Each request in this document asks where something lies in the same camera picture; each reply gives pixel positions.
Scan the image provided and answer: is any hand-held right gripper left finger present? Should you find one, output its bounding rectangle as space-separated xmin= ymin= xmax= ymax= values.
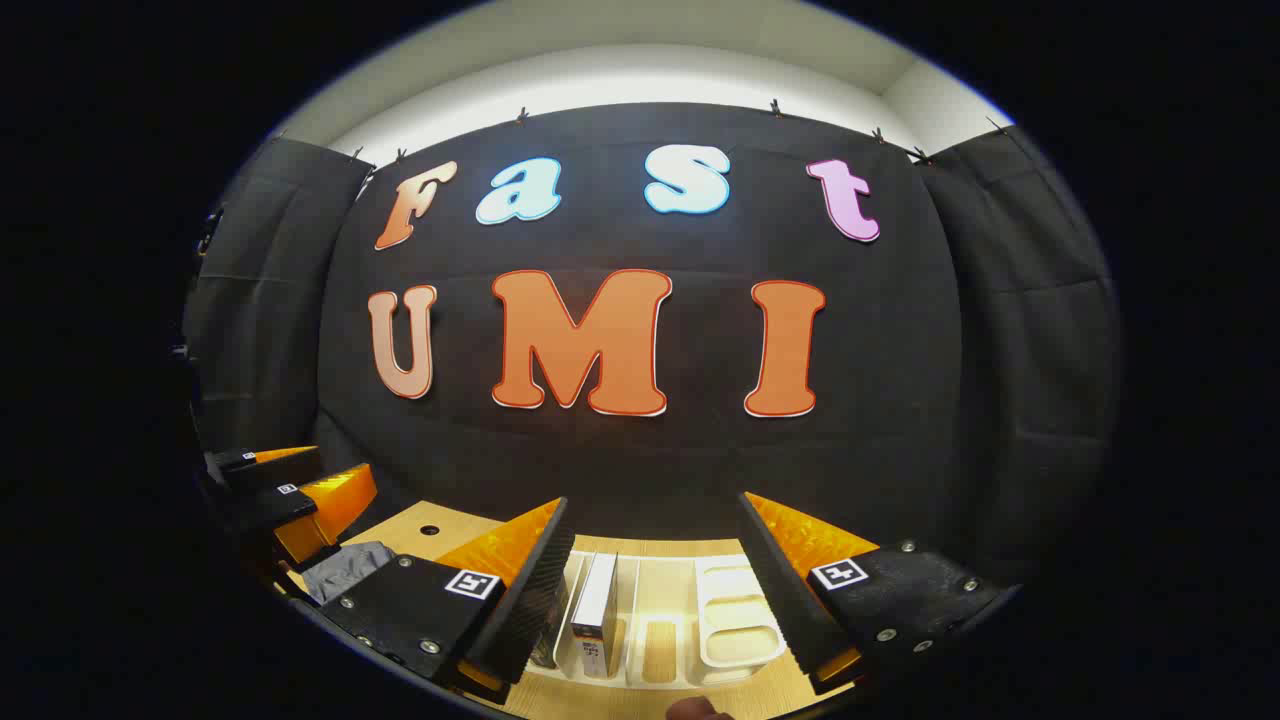
xmin=318 ymin=496 xmax=578 ymax=706

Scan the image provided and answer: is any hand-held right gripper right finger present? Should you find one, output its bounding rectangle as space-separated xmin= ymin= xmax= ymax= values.
xmin=737 ymin=490 xmax=1008 ymax=697

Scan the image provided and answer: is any portrait cover book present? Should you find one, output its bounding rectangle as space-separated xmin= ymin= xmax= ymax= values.
xmin=571 ymin=552 xmax=620 ymax=680

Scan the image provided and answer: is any grey schoolbag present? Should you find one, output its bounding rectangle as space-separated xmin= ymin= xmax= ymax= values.
xmin=303 ymin=541 xmax=398 ymax=607

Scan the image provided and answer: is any white plastic bookshelf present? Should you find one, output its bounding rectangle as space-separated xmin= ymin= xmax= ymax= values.
xmin=530 ymin=548 xmax=791 ymax=691

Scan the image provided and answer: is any black backdrop cloth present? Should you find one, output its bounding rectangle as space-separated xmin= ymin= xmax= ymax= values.
xmin=180 ymin=100 xmax=1123 ymax=591

